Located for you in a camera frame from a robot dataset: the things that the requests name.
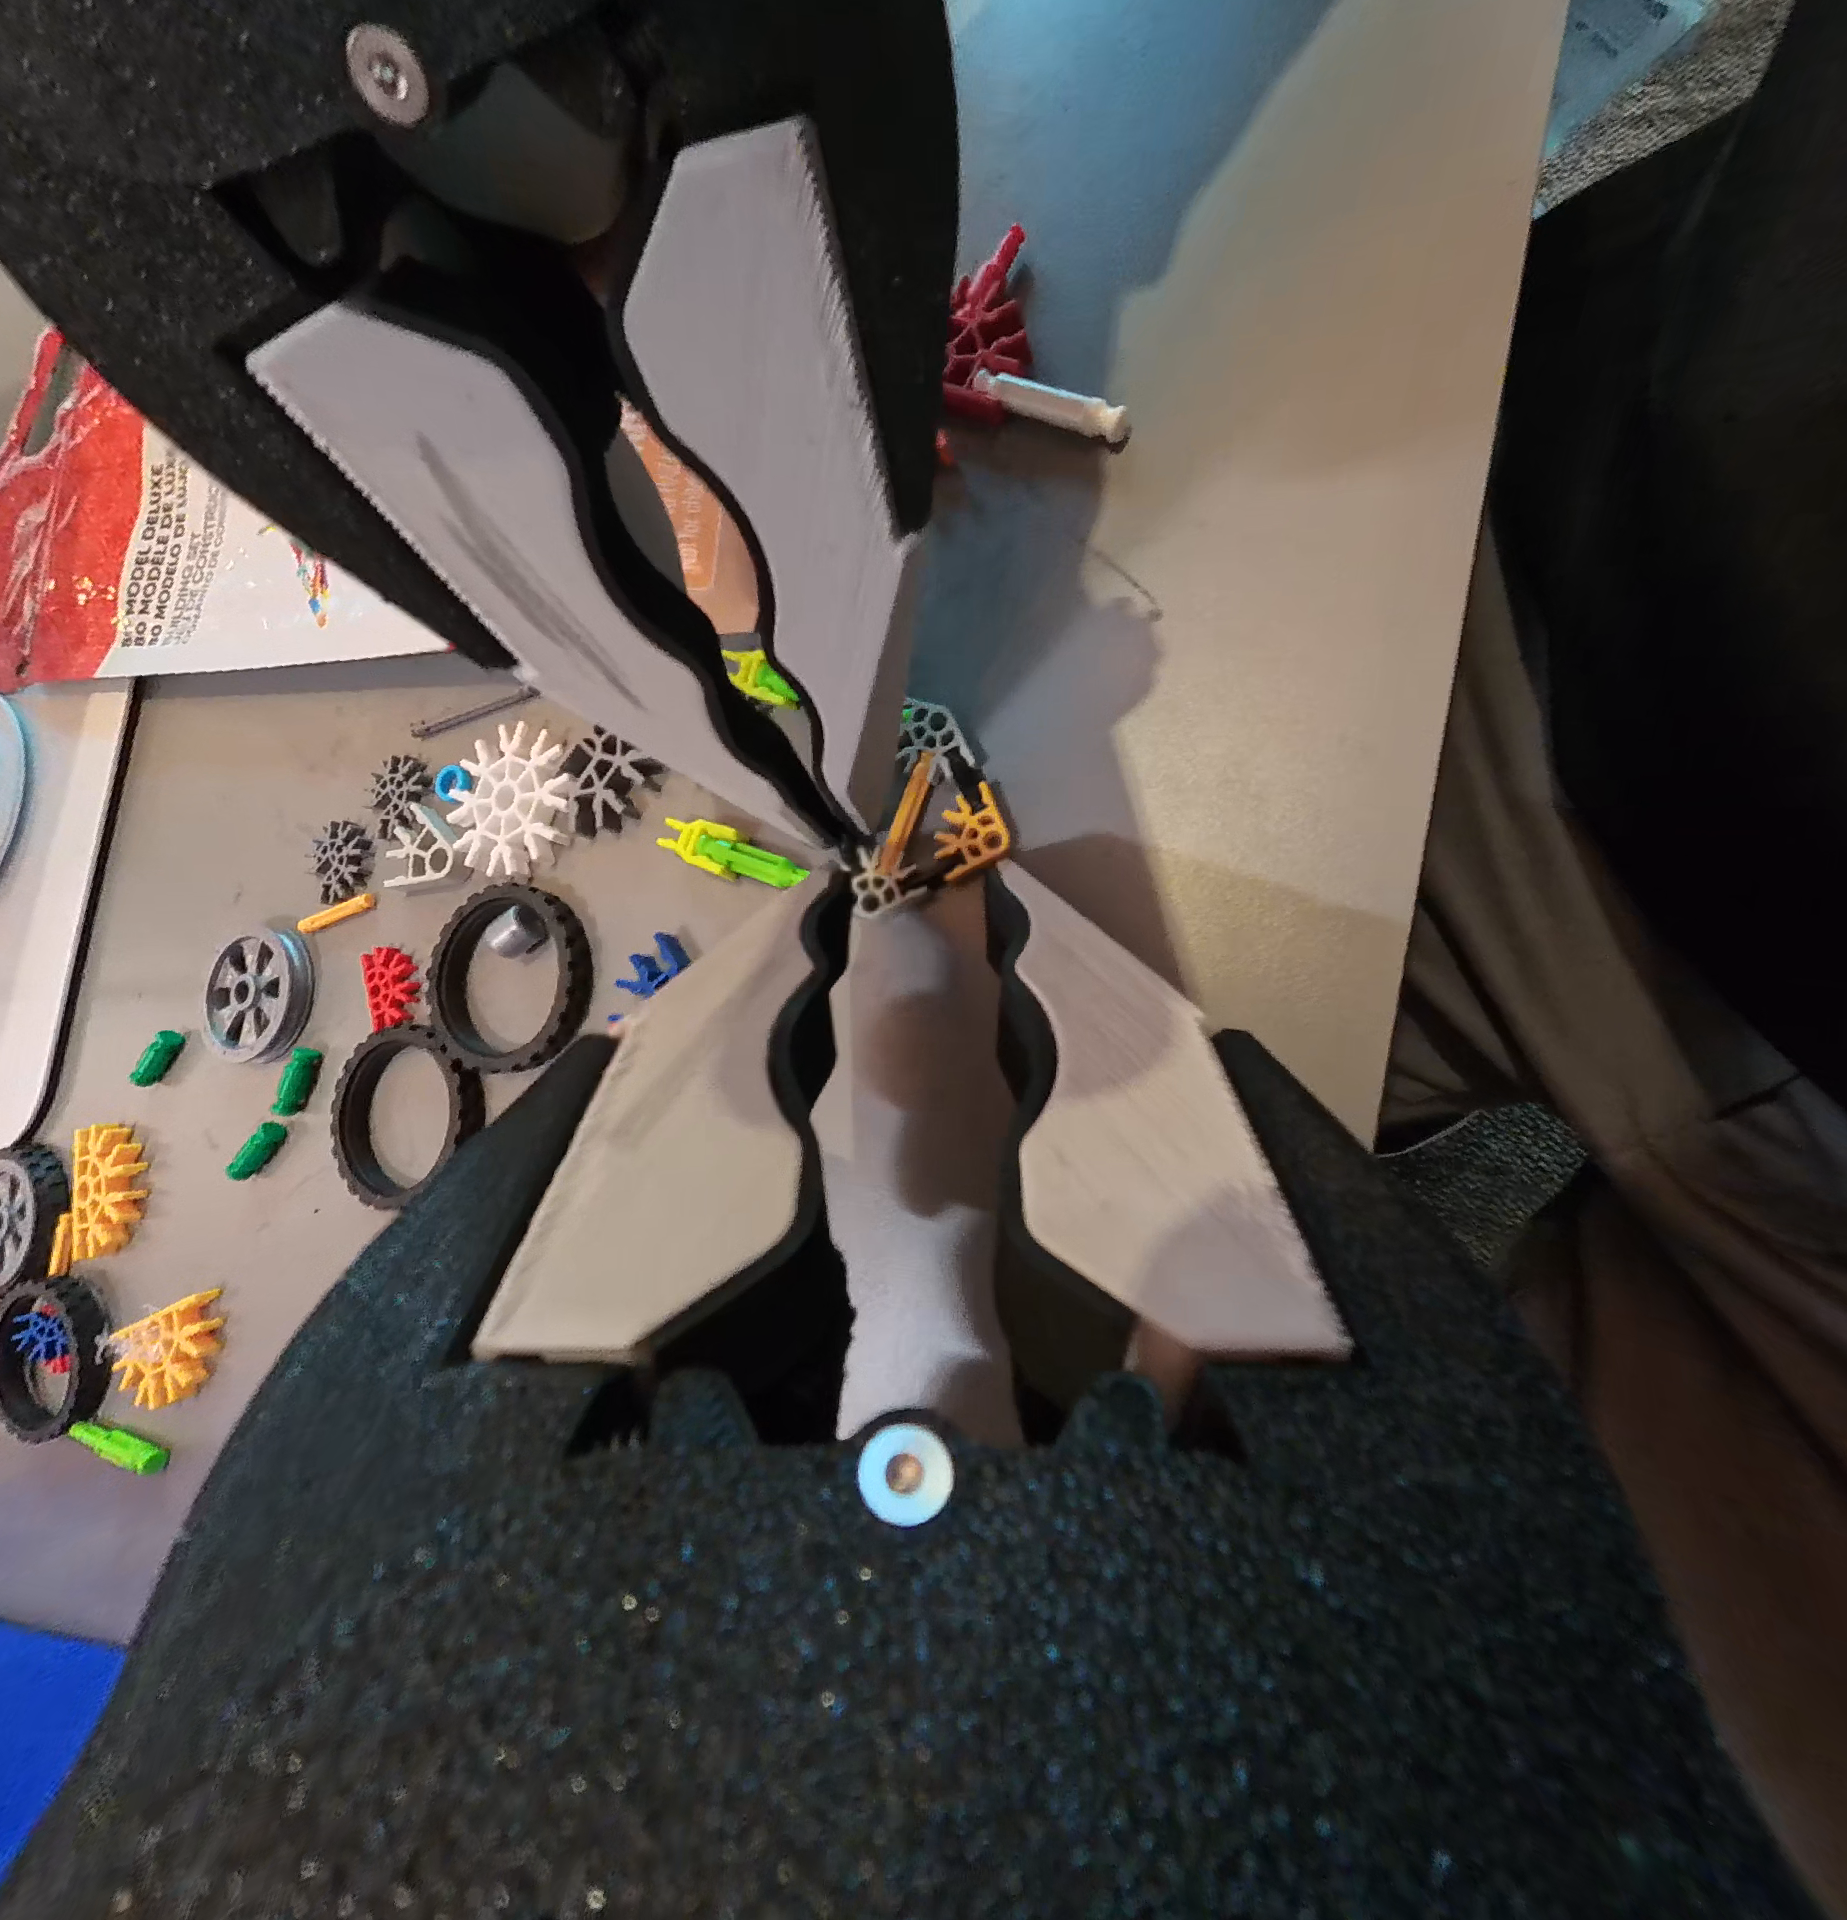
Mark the grey wheel with black tire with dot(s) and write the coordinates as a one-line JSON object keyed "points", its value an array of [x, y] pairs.
{"points": [[16, 1219]]}

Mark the short yellow rod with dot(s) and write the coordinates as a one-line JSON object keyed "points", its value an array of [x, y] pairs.
{"points": [[334, 912]]}

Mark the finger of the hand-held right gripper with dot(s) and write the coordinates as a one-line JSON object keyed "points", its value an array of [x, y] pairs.
{"points": [[774, 375], [458, 480]]}

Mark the yellow grey connector rod assembly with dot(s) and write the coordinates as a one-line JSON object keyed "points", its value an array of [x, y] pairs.
{"points": [[976, 832]]}

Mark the short dark green rod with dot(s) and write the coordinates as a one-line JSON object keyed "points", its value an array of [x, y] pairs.
{"points": [[158, 1058], [296, 1080], [256, 1148]]}

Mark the person's beige trousers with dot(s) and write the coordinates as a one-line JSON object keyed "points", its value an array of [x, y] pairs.
{"points": [[1507, 900]]}

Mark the white tray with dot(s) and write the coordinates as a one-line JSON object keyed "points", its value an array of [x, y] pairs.
{"points": [[52, 975]]}

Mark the small grey spacer cylinder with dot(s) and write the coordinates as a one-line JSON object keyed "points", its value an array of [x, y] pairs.
{"points": [[514, 933]]}

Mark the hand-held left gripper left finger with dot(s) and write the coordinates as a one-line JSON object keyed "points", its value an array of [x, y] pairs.
{"points": [[668, 1201]]}

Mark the white rod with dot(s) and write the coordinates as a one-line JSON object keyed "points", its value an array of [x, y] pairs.
{"points": [[1050, 404]]}

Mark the person's black garment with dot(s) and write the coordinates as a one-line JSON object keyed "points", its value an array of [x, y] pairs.
{"points": [[1733, 450]]}

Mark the white snowflake connector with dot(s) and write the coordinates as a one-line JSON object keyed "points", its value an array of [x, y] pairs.
{"points": [[510, 794]]}

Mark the red fan connector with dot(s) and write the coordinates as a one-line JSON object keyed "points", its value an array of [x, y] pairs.
{"points": [[990, 323], [388, 986]]}

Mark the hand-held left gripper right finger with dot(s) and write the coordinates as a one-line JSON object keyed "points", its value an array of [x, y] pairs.
{"points": [[1164, 1201]]}

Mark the yellow fan connector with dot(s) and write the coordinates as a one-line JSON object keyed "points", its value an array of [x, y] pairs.
{"points": [[106, 1184]]}

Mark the light green rod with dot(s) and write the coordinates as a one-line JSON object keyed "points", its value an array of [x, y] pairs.
{"points": [[120, 1448]]}

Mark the green rod with lime clip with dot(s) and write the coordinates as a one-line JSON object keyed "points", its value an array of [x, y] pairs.
{"points": [[720, 854], [758, 675]]}

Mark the large blue connector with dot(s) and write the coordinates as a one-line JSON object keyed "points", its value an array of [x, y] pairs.
{"points": [[654, 962]]}

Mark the instruction booklet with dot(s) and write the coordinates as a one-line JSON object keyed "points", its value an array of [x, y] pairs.
{"points": [[142, 601]]}

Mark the thin dark grey rod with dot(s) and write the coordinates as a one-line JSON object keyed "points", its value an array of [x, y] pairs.
{"points": [[472, 713]]}

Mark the light grey connector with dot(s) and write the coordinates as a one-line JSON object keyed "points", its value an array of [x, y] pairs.
{"points": [[420, 854]]}

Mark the black rubber tire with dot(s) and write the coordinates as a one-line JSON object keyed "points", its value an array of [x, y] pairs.
{"points": [[450, 975], [350, 1124]]}

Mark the small dark grey snowflake connector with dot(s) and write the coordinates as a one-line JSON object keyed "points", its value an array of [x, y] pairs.
{"points": [[398, 780], [342, 854]]}

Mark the yellow connector with clear connector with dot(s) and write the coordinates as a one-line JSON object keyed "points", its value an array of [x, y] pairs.
{"points": [[172, 1343]]}

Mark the grey wheel hub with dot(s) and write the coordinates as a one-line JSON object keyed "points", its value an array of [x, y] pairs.
{"points": [[256, 992]]}

